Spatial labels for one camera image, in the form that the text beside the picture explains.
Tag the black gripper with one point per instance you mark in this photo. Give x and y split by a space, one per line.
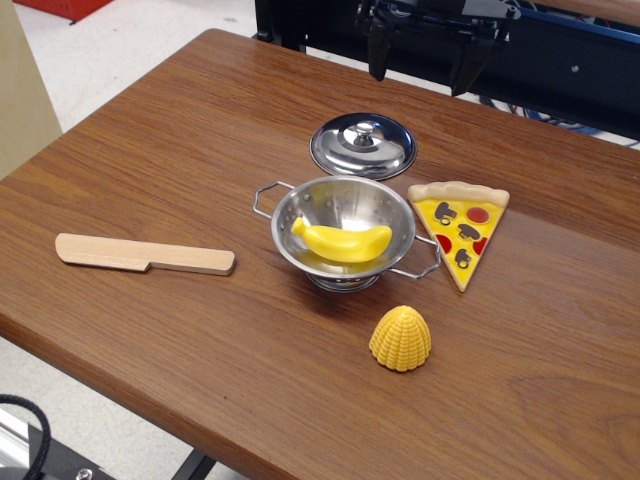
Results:
472 18

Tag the yellow toy banana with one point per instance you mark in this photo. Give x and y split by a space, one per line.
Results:
344 246

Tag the shiny steel pot lid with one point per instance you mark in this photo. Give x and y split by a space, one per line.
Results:
362 144

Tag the toy pizza slice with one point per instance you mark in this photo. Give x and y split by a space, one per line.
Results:
462 218

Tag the yellow toy corn piece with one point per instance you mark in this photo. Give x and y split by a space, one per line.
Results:
401 341

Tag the red box on floor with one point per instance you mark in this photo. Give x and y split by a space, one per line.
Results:
74 10

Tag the wooden toy knife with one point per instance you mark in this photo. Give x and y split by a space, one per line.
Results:
140 256

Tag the beige cabinet panel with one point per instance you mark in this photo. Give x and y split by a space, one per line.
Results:
28 120

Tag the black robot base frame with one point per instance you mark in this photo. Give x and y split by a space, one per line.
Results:
578 61

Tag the steel colander with handles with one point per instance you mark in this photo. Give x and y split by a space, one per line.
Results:
348 205

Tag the black table leg bracket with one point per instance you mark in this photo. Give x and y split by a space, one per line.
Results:
20 443

